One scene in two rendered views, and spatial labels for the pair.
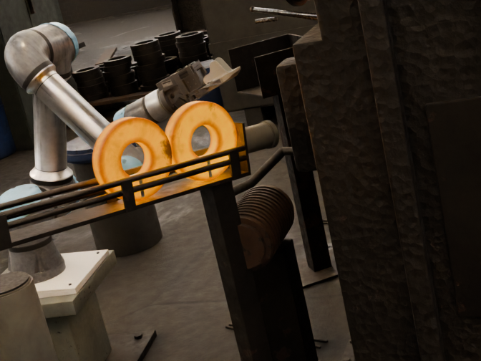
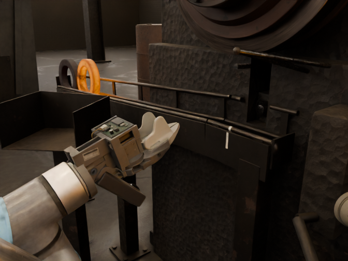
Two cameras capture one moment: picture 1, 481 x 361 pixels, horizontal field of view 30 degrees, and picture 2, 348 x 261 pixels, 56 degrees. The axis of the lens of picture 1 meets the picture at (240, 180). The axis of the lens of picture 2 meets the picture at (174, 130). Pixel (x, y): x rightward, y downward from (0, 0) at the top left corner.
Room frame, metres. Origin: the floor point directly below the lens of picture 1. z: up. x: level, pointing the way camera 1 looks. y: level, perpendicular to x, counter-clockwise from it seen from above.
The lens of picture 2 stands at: (1.84, 0.46, 0.96)
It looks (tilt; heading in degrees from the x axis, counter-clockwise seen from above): 19 degrees down; 301
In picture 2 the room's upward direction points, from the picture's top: straight up
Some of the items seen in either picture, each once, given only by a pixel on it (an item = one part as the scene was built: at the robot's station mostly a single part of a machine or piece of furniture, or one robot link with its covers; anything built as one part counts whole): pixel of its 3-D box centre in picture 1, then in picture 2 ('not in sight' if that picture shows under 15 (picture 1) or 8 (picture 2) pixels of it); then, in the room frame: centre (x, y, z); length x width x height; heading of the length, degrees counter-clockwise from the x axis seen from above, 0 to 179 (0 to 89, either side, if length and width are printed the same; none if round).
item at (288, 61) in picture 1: (313, 112); (336, 170); (1.86, -0.18, 0.68); 0.11 x 0.08 x 0.24; 69
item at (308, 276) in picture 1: (295, 160); (67, 203); (2.64, -0.18, 0.36); 0.26 x 0.20 x 0.72; 14
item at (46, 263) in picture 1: (33, 256); not in sight; (2.27, 0.58, 0.37); 0.15 x 0.15 x 0.10
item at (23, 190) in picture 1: (24, 213); not in sight; (2.27, 0.57, 0.49); 0.13 x 0.12 x 0.14; 155
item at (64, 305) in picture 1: (41, 286); not in sight; (2.27, 0.58, 0.28); 0.32 x 0.32 x 0.04; 75
